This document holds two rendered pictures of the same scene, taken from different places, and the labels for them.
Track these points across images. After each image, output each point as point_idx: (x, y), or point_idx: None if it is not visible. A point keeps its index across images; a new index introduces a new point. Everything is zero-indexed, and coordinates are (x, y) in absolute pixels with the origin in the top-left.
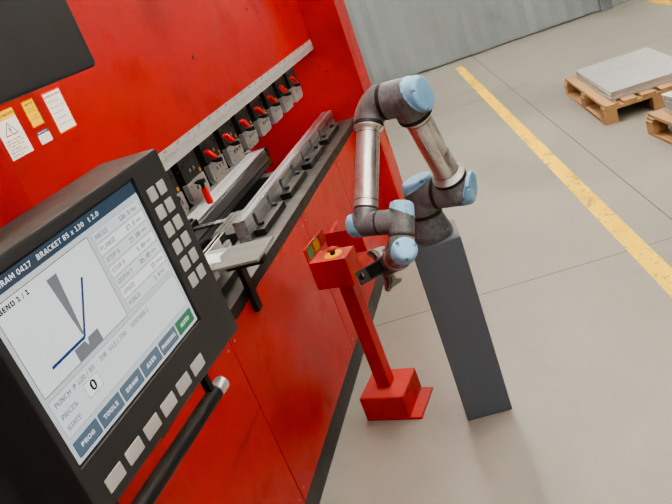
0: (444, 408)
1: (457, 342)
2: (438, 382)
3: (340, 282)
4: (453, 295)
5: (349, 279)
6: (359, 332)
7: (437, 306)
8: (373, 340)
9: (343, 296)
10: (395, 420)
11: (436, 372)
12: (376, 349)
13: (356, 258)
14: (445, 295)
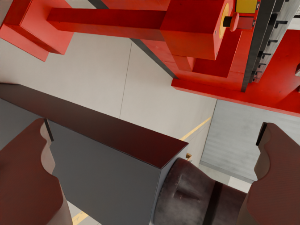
0: (4, 63)
1: (22, 127)
2: (49, 68)
3: (175, 8)
4: (69, 168)
5: (172, 25)
6: (106, 12)
7: (64, 137)
8: (90, 24)
9: (154, 11)
10: (9, 7)
11: (64, 70)
12: (81, 23)
13: (194, 54)
14: (73, 159)
